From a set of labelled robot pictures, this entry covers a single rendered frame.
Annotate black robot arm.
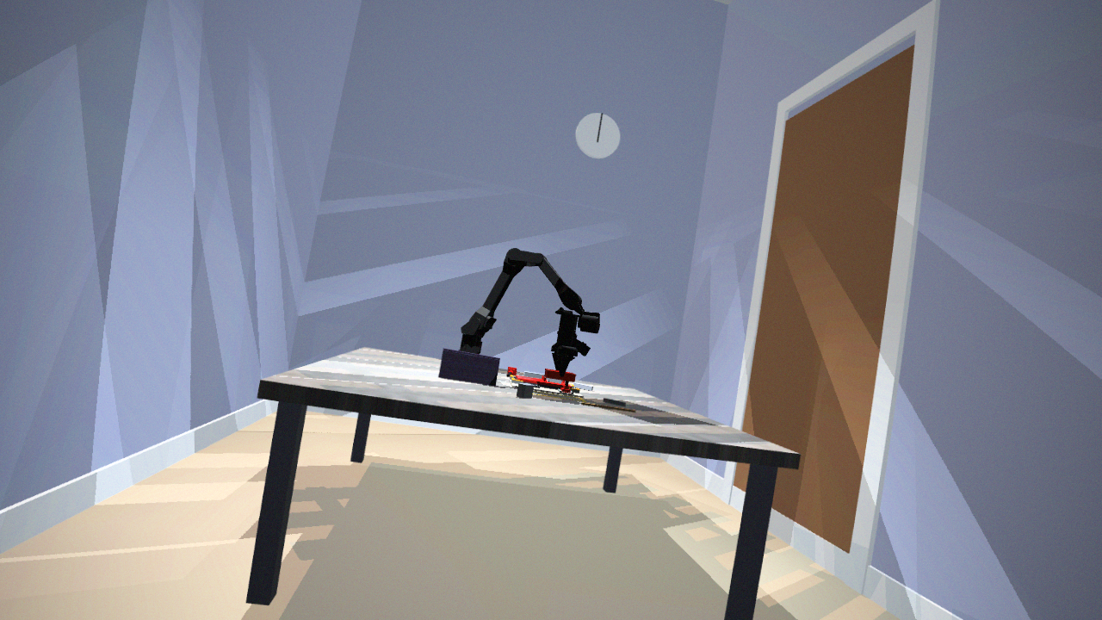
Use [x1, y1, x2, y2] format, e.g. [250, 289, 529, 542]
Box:
[458, 248, 599, 353]

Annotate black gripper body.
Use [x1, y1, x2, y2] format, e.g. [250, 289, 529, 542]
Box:
[551, 328, 579, 357]

